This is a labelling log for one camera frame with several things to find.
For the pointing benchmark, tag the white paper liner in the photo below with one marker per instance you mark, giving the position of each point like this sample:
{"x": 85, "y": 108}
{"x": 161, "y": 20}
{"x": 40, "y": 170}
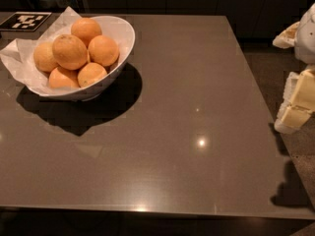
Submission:
{"x": 17, "y": 56}

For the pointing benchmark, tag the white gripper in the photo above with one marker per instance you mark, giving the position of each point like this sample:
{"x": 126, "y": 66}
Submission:
{"x": 306, "y": 38}

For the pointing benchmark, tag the black white fiducial marker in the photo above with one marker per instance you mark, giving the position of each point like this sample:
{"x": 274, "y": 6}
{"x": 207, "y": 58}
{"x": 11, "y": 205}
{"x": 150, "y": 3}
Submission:
{"x": 24, "y": 21}

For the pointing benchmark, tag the orange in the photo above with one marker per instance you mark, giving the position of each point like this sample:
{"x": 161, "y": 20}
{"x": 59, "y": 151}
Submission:
{"x": 63, "y": 78}
{"x": 69, "y": 51}
{"x": 43, "y": 57}
{"x": 91, "y": 74}
{"x": 86, "y": 29}
{"x": 103, "y": 50}

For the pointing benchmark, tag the white ceramic bowl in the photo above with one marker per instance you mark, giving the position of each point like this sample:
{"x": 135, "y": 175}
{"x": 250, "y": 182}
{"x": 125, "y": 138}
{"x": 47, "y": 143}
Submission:
{"x": 123, "y": 34}

